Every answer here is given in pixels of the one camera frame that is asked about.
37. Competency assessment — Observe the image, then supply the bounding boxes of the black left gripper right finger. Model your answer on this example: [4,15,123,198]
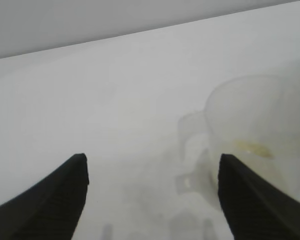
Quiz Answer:
[217,152,300,240]

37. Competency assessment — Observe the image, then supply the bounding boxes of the white rice grains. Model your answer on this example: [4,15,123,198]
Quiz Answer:
[229,139,275,160]

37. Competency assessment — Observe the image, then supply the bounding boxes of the clear plastic measuring cup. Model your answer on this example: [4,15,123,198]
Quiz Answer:
[174,74,300,213]

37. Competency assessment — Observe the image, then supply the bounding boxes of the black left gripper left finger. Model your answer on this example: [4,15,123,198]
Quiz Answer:
[0,152,90,240]

